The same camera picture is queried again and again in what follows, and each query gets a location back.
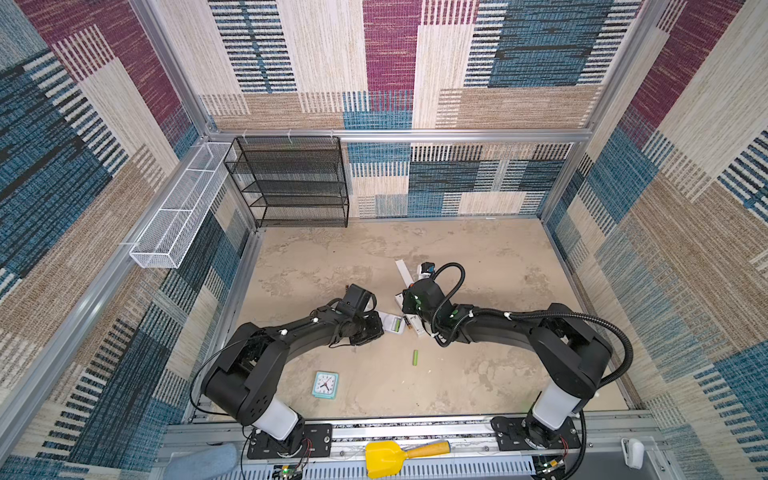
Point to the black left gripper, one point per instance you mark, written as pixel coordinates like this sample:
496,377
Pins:
376,329

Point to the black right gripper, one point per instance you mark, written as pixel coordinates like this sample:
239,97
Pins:
408,301

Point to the long white remote control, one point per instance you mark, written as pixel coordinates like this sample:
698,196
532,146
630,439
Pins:
416,324

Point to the white air conditioner remote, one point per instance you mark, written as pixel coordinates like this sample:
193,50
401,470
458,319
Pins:
391,323

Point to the white battery cover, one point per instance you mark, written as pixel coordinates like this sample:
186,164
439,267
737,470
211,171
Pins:
404,273

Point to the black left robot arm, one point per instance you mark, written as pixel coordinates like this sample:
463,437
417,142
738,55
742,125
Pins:
244,375

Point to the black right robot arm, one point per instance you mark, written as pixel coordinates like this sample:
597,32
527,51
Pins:
581,353

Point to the teal square clock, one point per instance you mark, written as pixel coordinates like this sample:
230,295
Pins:
325,385

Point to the yellow plastic scoop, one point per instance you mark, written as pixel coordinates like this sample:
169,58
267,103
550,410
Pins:
387,458

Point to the blue cloth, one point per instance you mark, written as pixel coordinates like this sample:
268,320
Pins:
202,465

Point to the white small device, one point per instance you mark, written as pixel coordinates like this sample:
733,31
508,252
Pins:
633,451

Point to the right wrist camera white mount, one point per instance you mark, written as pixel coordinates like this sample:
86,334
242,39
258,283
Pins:
425,270

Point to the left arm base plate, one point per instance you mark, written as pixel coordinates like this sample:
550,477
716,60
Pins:
311,440

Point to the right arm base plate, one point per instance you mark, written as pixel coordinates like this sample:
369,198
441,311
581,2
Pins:
525,433

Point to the black wire mesh shelf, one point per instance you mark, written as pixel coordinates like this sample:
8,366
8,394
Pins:
291,181

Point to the white wire mesh basket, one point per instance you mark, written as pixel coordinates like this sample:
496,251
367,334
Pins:
166,240

